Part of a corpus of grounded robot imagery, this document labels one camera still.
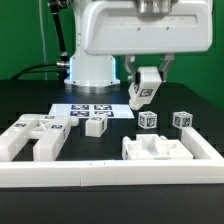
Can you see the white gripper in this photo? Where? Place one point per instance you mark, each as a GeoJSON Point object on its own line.
{"type": "Point", "coordinates": [116, 28]}

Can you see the white chair seat part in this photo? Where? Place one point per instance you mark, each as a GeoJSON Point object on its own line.
{"type": "Point", "coordinates": [153, 147]}

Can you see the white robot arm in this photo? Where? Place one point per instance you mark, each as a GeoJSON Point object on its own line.
{"type": "Point", "coordinates": [90, 72]}

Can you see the white chair back part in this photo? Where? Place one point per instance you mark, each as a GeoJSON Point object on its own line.
{"type": "Point", "coordinates": [50, 133]}

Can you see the white tagged nut cube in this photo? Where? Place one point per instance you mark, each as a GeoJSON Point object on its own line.
{"type": "Point", "coordinates": [182, 119]}
{"type": "Point", "coordinates": [147, 120]}

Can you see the white base tag sheet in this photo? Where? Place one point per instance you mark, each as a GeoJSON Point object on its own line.
{"type": "Point", "coordinates": [119, 111]}

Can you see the white U-shaped obstacle fence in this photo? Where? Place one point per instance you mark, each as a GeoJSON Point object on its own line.
{"type": "Point", "coordinates": [207, 166]}

